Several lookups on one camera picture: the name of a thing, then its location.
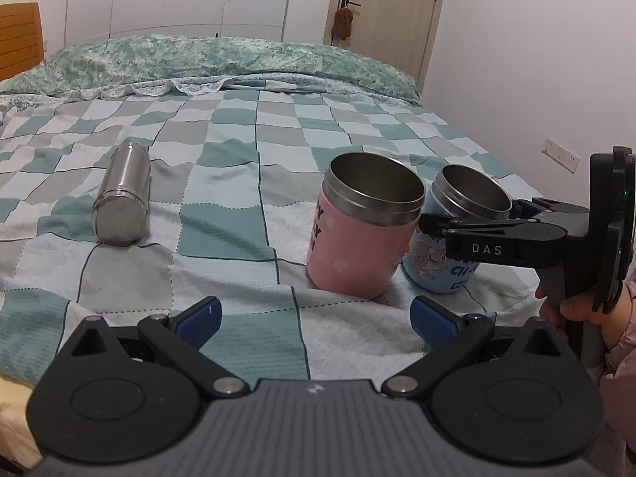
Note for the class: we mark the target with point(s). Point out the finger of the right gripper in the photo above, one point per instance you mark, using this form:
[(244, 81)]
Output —
[(526, 209), (518, 243)]

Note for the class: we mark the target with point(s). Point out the wooden headboard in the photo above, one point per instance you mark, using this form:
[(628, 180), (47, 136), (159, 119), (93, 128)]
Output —
[(21, 41)]

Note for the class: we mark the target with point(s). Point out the pink sleeve forearm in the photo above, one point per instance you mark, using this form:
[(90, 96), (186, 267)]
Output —
[(617, 385)]

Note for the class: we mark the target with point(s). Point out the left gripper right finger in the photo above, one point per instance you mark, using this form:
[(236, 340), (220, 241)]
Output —
[(453, 342)]

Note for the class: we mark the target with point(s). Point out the white wall socket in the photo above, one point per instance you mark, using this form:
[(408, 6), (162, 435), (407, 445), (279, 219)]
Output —
[(560, 155)]

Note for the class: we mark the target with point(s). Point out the beige room door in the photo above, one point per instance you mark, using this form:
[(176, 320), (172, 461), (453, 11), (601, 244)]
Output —
[(398, 32)]

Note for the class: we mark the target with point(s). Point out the green checkered bed blanket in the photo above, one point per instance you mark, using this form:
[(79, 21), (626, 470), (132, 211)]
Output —
[(234, 183)]

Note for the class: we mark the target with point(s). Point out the person's right hand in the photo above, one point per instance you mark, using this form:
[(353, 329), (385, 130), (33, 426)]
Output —
[(580, 309)]

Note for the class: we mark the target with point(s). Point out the green floral quilt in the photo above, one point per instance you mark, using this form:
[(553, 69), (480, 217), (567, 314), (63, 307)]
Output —
[(156, 59)]

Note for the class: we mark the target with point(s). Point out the pink steel cup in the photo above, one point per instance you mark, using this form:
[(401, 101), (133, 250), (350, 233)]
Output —
[(367, 211)]

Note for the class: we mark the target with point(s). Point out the brown plush toy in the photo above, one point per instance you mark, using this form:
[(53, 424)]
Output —
[(342, 24)]

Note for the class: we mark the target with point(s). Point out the stainless steel bottle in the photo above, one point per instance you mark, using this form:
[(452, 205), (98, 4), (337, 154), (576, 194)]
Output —
[(121, 211)]

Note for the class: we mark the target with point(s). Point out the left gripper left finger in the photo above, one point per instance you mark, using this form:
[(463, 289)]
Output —
[(176, 341)]

